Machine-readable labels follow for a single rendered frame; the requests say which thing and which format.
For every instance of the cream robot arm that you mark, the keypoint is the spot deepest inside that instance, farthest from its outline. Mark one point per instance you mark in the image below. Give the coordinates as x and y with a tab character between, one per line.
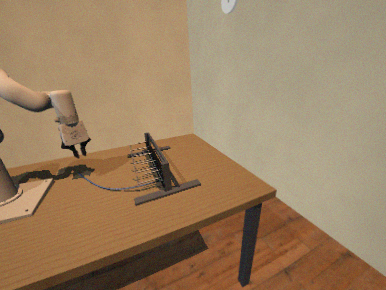
28	99

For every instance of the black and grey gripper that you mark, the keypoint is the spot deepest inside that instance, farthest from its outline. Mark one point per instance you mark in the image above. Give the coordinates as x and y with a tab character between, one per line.
74	133

